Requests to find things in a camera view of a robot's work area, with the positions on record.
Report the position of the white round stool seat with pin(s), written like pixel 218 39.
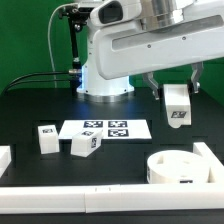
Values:
pixel 177 166

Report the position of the white fence wall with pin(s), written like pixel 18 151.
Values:
pixel 117 198

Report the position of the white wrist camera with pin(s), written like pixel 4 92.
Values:
pixel 115 11

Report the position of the white left fence piece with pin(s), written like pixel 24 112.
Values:
pixel 5 158

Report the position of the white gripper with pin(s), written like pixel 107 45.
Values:
pixel 125 49

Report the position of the white marker base plate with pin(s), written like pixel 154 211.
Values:
pixel 112 129

